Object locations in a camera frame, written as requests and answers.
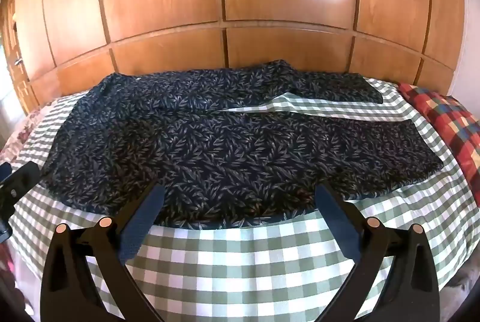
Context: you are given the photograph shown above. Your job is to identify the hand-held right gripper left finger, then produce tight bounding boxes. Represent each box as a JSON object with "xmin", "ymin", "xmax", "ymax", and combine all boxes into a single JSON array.
[{"xmin": 39, "ymin": 184, "xmax": 166, "ymax": 322}]

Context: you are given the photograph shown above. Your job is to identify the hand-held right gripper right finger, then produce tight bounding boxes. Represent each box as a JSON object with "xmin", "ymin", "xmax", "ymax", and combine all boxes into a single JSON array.
[{"xmin": 315, "ymin": 183, "xmax": 440, "ymax": 322}]

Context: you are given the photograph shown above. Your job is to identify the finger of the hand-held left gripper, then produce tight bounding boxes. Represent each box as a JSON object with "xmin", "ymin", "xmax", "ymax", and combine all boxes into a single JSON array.
[{"xmin": 0, "ymin": 161, "xmax": 40, "ymax": 199}]

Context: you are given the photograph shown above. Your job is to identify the dark leaf print pants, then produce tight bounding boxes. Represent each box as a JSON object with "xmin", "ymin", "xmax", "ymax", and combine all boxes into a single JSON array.
[{"xmin": 45, "ymin": 59, "xmax": 445, "ymax": 230}]

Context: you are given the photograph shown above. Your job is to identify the floral cloth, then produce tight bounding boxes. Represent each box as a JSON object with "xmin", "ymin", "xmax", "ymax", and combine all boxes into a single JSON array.
[{"xmin": 0, "ymin": 102, "xmax": 61, "ymax": 157}]

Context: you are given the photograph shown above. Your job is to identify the green white checkered bed sheet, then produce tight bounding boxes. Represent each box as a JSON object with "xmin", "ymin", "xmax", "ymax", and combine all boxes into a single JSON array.
[{"xmin": 7, "ymin": 76, "xmax": 475, "ymax": 322}]

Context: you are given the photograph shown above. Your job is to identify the red plaid blanket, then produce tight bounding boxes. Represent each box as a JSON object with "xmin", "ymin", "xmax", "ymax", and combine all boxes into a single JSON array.
[{"xmin": 397, "ymin": 82, "xmax": 480, "ymax": 210}]

